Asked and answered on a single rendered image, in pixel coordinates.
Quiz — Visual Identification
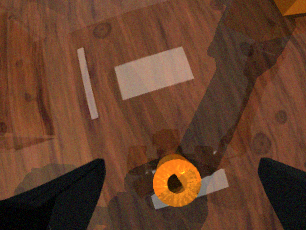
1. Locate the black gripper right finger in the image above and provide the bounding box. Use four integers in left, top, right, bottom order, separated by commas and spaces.
257, 158, 306, 230

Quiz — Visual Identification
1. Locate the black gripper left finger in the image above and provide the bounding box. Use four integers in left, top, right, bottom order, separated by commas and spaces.
0, 159, 106, 230

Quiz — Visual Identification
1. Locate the orange cylinder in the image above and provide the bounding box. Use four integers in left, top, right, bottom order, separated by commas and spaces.
153, 155, 201, 207

